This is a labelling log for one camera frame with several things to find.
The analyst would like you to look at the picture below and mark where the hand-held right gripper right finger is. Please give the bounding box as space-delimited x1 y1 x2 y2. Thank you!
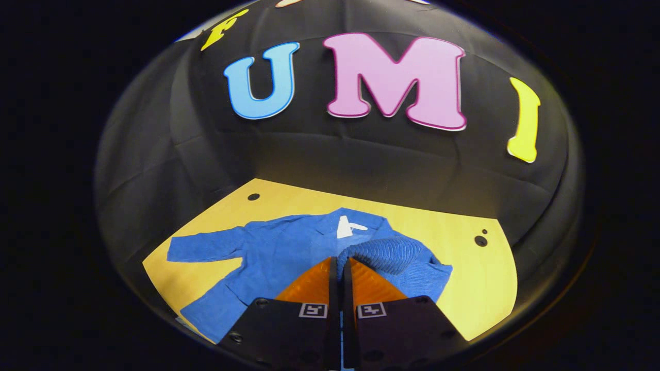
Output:
342 257 469 370

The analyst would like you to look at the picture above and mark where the black backdrop cloth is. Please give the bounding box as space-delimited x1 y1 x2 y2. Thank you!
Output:
94 0 586 351

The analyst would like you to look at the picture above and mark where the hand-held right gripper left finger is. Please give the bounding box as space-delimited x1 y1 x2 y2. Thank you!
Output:
219 256 342 370

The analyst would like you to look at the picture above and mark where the blue corduroy jacket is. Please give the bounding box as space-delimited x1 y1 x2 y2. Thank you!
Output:
167 208 453 345

